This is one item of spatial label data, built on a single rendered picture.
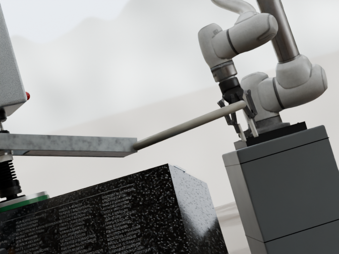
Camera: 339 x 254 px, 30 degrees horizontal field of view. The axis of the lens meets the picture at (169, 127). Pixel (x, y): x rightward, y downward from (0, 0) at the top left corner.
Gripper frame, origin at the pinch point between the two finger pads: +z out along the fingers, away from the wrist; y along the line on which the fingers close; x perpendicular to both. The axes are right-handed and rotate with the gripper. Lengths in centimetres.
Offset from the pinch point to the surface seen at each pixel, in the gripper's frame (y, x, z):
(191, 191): 43, 57, 8
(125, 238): 65, 62, 12
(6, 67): 74, 25, -45
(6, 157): 84, 19, -20
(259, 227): -2, -33, 40
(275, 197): -12.8, -30.3, 31.2
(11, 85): 75, 25, -39
